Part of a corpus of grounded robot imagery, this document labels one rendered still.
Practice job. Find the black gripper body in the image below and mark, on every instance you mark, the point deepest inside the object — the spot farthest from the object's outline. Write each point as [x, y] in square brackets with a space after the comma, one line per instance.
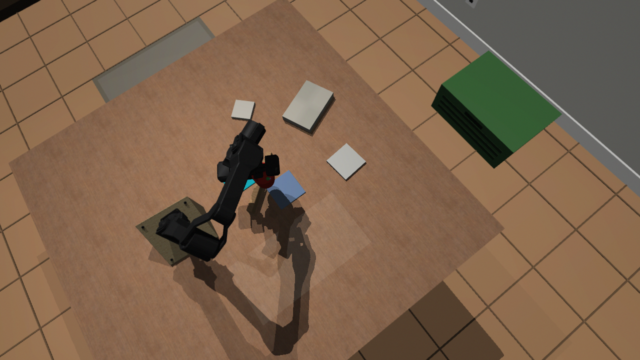
[271, 167]

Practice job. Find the grey flat square tile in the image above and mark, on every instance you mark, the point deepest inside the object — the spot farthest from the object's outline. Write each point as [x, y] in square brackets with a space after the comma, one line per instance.
[346, 161]

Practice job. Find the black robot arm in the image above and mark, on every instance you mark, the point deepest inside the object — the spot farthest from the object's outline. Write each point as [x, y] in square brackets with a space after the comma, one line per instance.
[243, 156]

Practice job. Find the tan wooden flat bar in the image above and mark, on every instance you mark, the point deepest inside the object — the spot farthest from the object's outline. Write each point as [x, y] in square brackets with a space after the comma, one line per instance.
[254, 199]

